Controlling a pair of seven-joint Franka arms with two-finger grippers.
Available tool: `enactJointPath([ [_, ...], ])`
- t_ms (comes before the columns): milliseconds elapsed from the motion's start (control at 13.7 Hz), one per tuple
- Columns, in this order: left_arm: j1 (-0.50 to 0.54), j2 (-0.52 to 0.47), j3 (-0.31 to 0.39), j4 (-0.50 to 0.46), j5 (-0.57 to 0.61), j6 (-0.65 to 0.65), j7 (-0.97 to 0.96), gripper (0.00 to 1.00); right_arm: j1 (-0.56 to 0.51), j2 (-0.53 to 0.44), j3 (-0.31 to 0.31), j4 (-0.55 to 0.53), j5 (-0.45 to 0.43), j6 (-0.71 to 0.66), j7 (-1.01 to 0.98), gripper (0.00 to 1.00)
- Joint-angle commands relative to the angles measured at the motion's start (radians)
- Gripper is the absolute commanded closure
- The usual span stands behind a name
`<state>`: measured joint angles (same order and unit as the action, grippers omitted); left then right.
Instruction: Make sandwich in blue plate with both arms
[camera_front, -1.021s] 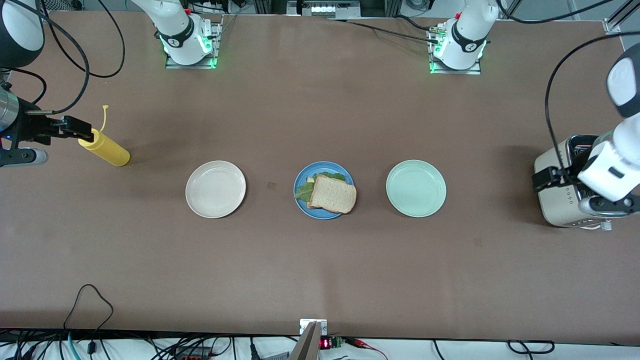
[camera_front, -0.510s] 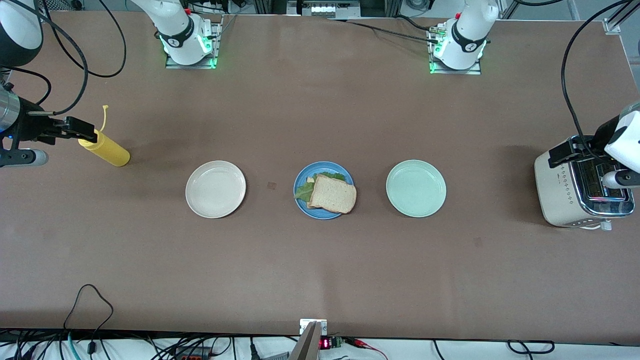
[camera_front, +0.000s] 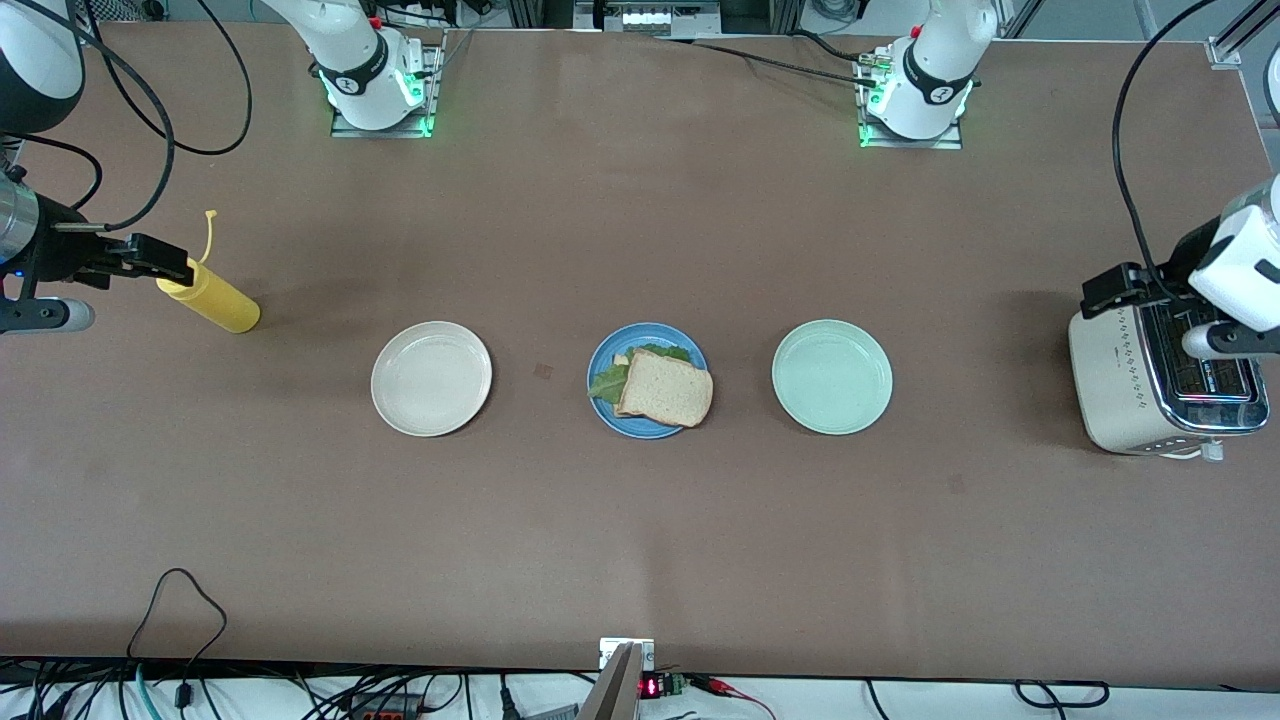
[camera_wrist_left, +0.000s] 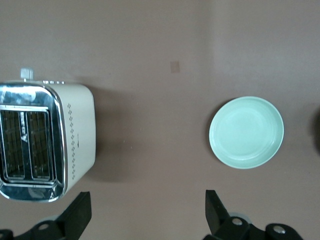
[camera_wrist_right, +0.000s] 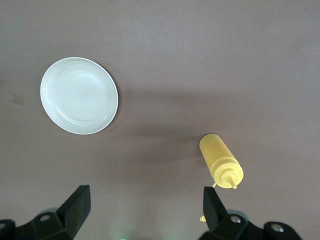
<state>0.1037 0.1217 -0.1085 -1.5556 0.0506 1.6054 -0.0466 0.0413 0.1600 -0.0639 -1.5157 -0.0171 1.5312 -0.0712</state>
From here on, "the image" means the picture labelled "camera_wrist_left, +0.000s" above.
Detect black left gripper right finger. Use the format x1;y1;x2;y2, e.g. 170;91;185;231
205;189;305;240

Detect cream chrome toaster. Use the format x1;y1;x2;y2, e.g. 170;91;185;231
0;66;97;204

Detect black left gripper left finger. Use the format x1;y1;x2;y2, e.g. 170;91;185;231
0;191;92;240

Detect light green round plate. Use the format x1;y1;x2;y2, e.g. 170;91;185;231
208;96;285;170

